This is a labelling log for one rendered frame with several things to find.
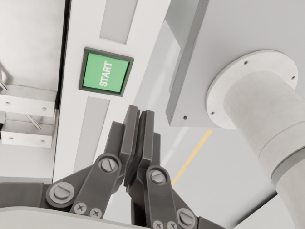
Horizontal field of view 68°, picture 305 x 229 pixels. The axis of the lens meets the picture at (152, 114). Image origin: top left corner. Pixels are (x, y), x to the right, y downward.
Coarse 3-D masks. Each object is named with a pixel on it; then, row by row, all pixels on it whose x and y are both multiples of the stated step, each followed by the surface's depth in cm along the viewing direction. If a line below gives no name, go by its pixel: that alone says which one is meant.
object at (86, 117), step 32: (96, 0) 22; (128, 0) 23; (160, 0) 23; (96, 32) 24; (128, 32) 25; (64, 96) 29; (96, 96) 29; (128, 96) 30; (64, 128) 32; (96, 128) 34; (64, 160) 37
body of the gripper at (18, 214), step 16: (0, 208) 7; (16, 208) 7; (32, 208) 7; (0, 224) 7; (16, 224) 7; (32, 224) 7; (48, 224) 7; (64, 224) 7; (80, 224) 7; (96, 224) 7; (112, 224) 8; (128, 224) 8
